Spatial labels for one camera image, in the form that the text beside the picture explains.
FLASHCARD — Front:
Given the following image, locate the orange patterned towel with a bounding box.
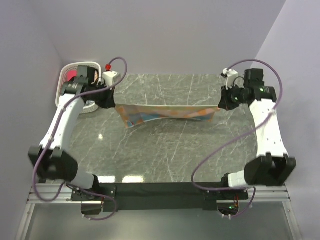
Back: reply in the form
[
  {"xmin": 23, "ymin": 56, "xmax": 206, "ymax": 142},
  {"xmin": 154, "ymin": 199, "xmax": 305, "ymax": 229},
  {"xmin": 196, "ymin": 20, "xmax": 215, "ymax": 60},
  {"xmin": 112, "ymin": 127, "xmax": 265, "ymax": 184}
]
[{"xmin": 115, "ymin": 104, "xmax": 220, "ymax": 129}]

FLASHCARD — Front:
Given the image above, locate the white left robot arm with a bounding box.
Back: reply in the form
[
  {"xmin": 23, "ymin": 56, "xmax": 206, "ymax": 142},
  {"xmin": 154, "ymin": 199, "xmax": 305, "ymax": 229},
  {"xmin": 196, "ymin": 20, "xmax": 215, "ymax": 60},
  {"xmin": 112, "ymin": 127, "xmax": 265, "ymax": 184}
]
[{"xmin": 28, "ymin": 65, "xmax": 123, "ymax": 201}]

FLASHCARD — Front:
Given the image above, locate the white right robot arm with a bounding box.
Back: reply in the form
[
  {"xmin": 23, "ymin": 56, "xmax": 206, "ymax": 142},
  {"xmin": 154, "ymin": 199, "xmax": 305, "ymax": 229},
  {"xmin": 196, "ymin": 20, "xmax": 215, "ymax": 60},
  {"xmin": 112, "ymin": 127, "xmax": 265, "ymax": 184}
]
[{"xmin": 218, "ymin": 68, "xmax": 297, "ymax": 200}]

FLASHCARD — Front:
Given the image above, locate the white plastic basket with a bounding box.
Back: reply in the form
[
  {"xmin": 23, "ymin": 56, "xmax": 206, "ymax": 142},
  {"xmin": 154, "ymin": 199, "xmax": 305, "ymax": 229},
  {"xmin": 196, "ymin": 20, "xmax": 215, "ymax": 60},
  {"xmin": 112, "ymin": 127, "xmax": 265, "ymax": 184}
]
[{"xmin": 55, "ymin": 61, "xmax": 102, "ymax": 114}]

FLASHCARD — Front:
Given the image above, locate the pink rolled towel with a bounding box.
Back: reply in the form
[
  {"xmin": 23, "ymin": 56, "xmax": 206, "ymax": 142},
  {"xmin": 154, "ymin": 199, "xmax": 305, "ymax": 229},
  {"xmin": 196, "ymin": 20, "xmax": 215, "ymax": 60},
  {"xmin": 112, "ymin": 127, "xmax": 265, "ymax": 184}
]
[{"xmin": 66, "ymin": 70, "xmax": 77, "ymax": 81}]

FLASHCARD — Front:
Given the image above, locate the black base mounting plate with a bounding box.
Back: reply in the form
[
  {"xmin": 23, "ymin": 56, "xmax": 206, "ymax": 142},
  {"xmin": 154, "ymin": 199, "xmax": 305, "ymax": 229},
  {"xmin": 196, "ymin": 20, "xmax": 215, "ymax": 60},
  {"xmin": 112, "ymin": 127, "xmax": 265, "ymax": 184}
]
[{"xmin": 70, "ymin": 181, "xmax": 248, "ymax": 215}]

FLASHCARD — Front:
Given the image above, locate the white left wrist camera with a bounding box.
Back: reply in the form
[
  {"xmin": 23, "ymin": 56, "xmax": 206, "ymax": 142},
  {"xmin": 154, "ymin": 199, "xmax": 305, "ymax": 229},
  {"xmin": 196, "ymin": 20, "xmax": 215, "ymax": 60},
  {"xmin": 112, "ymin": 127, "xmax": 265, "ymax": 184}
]
[{"xmin": 101, "ymin": 70, "xmax": 122, "ymax": 87}]

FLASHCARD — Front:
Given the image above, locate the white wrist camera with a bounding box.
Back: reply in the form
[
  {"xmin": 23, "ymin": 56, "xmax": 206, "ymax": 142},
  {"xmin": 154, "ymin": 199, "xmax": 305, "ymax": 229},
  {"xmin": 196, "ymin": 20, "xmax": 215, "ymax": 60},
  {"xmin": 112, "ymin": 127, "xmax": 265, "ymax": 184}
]
[
  {"xmin": 221, "ymin": 68, "xmax": 239, "ymax": 90},
  {"xmin": 101, "ymin": 70, "xmax": 122, "ymax": 87}
]

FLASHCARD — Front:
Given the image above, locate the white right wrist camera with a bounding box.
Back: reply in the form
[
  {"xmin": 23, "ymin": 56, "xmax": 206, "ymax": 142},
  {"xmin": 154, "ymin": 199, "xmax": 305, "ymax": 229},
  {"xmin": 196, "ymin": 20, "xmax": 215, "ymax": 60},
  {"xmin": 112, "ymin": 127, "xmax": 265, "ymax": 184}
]
[{"xmin": 221, "ymin": 68, "xmax": 239, "ymax": 90}]

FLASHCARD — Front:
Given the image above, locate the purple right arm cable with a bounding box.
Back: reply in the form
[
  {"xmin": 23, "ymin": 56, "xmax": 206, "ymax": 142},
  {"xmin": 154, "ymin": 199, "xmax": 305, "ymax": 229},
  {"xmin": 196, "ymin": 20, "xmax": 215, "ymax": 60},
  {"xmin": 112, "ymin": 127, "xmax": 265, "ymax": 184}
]
[{"xmin": 190, "ymin": 58, "xmax": 284, "ymax": 220}]

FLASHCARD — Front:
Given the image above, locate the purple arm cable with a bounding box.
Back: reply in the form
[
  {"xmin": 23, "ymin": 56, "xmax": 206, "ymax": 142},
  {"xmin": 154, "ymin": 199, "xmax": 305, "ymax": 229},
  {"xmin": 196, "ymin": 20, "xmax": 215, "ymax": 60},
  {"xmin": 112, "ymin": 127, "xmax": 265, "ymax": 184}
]
[
  {"xmin": 190, "ymin": 58, "xmax": 284, "ymax": 220},
  {"xmin": 32, "ymin": 56, "xmax": 128, "ymax": 221}
]

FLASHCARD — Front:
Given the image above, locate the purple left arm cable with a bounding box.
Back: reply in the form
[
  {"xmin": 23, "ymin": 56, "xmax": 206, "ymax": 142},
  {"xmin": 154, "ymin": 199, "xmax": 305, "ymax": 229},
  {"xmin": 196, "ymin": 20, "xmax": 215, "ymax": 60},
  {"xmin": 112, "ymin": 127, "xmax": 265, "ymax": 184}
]
[{"xmin": 32, "ymin": 56, "xmax": 128, "ymax": 221}]

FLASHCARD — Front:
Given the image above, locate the aluminium rail frame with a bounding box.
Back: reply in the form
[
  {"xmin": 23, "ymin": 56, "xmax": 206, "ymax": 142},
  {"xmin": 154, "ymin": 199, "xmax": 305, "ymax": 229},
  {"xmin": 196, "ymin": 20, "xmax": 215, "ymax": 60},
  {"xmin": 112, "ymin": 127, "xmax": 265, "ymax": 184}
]
[{"xmin": 16, "ymin": 186, "xmax": 302, "ymax": 240}]

